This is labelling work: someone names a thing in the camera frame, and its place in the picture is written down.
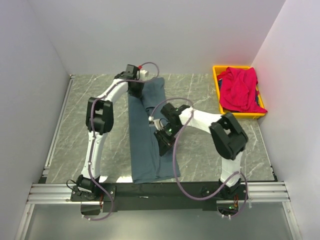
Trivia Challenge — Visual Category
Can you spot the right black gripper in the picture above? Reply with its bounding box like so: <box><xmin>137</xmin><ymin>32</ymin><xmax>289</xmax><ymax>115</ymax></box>
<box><xmin>154</xmin><ymin>122</ymin><xmax>183</xmax><ymax>157</ymax></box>

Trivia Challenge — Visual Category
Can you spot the blue-grey t-shirt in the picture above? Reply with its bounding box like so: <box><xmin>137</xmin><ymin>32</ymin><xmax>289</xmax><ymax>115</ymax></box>
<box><xmin>128</xmin><ymin>77</ymin><xmax>175</xmax><ymax>184</ymax></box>

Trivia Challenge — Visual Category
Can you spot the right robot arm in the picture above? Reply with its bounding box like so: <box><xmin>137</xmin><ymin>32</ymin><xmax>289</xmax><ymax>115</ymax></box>
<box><xmin>148</xmin><ymin>103</ymin><xmax>249</xmax><ymax>201</ymax></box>

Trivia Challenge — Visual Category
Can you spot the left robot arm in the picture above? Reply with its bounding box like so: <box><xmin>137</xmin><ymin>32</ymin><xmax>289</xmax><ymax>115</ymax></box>
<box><xmin>76</xmin><ymin>64</ymin><xmax>144</xmax><ymax>201</ymax></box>

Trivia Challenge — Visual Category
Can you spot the black base beam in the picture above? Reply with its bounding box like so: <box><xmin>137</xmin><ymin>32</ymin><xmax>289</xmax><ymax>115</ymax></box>
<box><xmin>70</xmin><ymin>182</ymin><xmax>248</xmax><ymax>213</ymax></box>

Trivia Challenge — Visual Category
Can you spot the red t-shirt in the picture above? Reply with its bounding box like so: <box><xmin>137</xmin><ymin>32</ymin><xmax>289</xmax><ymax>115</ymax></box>
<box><xmin>216</xmin><ymin>66</ymin><xmax>268</xmax><ymax>114</ymax></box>

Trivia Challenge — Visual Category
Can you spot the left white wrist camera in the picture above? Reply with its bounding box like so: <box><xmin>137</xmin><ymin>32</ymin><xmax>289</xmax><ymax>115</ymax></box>
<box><xmin>137</xmin><ymin>65</ymin><xmax>149</xmax><ymax>80</ymax></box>

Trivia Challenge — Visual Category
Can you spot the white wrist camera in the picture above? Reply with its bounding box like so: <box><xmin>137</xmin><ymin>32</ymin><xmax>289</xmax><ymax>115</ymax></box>
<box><xmin>137</xmin><ymin>65</ymin><xmax>149</xmax><ymax>80</ymax></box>
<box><xmin>148</xmin><ymin>116</ymin><xmax>164</xmax><ymax>131</ymax></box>

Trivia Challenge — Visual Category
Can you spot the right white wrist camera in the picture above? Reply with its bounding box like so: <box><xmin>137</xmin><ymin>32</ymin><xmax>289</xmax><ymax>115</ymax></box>
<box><xmin>148</xmin><ymin>116</ymin><xmax>164</xmax><ymax>131</ymax></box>

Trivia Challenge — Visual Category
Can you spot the aluminium rail frame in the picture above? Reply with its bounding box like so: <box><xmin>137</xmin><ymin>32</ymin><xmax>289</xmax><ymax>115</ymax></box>
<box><xmin>16</xmin><ymin>74</ymin><xmax>302</xmax><ymax>240</ymax></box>

